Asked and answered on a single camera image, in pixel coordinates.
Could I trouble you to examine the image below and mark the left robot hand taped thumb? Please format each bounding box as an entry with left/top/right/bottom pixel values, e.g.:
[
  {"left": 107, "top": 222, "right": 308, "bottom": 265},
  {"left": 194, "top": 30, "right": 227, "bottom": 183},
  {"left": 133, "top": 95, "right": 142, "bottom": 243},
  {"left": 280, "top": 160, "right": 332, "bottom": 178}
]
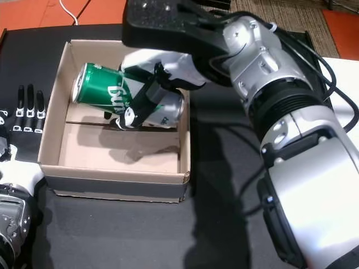
[{"left": 0, "top": 84, "right": 47, "bottom": 196}]

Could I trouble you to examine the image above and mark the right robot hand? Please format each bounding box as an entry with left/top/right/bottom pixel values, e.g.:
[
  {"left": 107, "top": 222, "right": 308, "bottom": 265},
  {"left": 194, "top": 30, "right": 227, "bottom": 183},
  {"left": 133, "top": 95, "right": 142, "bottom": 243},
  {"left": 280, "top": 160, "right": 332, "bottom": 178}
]
[{"left": 104, "top": 49, "right": 207, "bottom": 131}]

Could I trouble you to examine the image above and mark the green soda can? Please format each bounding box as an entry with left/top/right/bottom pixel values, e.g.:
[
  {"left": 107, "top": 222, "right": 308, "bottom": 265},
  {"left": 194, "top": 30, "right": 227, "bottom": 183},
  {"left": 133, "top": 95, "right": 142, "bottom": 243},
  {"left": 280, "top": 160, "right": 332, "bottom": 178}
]
[{"left": 72, "top": 62, "right": 185, "bottom": 129}]

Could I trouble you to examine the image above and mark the open cardboard box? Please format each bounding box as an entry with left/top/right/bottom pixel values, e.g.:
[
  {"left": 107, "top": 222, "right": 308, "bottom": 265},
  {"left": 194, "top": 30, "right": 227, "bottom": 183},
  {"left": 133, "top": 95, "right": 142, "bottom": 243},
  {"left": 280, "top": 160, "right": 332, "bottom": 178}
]
[{"left": 38, "top": 39, "right": 191, "bottom": 204}]

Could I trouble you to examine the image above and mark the beige woven carpet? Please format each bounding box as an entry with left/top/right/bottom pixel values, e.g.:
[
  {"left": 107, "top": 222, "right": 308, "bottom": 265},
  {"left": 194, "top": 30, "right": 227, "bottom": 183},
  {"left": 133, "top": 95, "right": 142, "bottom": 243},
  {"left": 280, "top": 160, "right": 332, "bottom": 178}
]
[{"left": 228, "top": 0, "right": 340, "bottom": 58}]

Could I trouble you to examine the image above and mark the white cable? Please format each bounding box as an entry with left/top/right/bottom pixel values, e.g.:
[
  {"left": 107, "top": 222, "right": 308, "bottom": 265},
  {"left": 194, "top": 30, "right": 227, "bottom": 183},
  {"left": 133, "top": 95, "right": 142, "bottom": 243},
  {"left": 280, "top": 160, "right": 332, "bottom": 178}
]
[{"left": 58, "top": 0, "right": 79, "bottom": 26}]

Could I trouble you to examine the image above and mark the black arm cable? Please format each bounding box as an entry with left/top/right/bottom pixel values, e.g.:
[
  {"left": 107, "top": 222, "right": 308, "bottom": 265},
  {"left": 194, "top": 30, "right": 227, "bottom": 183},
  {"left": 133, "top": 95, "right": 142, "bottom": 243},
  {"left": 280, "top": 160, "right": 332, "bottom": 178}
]
[{"left": 268, "top": 24, "right": 359, "bottom": 134}]

